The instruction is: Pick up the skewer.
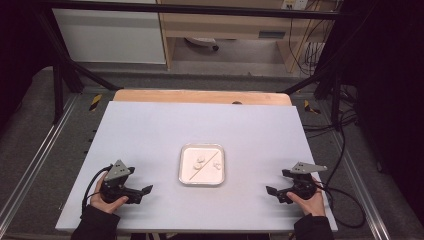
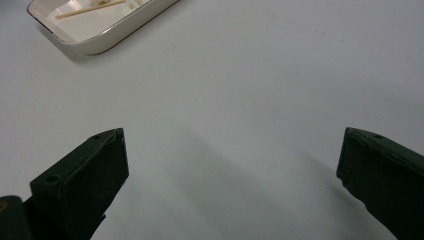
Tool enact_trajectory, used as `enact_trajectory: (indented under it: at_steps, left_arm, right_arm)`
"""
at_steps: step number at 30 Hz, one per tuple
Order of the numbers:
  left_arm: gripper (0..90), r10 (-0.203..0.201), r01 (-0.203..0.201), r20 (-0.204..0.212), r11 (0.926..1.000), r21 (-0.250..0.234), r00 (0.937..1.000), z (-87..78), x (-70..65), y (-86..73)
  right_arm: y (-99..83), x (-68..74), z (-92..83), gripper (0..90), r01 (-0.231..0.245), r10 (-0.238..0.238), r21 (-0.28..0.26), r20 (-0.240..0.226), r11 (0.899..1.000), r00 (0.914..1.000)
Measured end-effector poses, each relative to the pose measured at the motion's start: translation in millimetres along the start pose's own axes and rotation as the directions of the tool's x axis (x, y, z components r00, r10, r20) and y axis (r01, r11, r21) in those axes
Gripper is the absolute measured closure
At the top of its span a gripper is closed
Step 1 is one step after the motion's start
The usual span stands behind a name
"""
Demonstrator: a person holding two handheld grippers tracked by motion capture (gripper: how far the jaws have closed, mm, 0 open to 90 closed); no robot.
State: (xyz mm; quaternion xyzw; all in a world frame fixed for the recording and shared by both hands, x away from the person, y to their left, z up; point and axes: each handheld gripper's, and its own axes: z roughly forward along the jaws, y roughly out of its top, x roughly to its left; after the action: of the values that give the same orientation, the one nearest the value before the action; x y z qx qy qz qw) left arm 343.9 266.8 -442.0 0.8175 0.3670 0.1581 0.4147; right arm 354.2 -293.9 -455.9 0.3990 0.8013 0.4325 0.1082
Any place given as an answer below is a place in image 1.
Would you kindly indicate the aluminium floor rail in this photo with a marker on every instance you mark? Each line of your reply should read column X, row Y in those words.
column 36, row 156
column 363, row 193

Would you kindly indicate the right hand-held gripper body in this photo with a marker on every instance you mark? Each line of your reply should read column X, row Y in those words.
column 301, row 186

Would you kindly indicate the white wall socket strip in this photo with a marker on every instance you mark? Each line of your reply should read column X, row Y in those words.
column 295, row 4

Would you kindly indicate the light wooden desk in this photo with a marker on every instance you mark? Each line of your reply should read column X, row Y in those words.
column 226, row 25

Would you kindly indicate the yellow black tape strip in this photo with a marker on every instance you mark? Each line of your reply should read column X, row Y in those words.
column 95, row 102
column 310, row 107

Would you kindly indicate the person's left hand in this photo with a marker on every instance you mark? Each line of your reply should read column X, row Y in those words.
column 108, row 206

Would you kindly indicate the person's right hand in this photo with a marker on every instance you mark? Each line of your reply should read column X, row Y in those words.
column 310, row 205

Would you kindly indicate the small white round food piece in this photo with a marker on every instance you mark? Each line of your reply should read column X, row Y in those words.
column 201, row 159
column 197, row 165
column 217, row 165

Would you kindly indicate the black metal stand legs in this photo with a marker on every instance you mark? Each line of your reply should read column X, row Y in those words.
column 61, row 76
column 330, row 86

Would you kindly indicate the black metal frame bar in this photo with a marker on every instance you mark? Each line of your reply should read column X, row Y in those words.
column 200, row 10

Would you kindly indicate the white cabinet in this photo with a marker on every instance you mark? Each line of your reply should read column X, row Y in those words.
column 110, row 36

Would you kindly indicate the office chair base with castor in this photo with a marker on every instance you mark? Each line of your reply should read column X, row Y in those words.
column 203, row 41

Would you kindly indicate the thin wooden skewer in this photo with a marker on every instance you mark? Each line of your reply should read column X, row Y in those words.
column 206, row 163

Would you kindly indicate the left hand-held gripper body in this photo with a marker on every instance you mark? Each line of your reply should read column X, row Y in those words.
column 115, row 186

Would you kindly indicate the white square tray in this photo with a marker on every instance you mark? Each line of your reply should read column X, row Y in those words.
column 213, row 176

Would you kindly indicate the wooden table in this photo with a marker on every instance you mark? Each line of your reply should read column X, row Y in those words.
column 200, row 97

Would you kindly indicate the white board sheet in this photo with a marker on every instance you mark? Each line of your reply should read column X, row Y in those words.
column 150, row 133

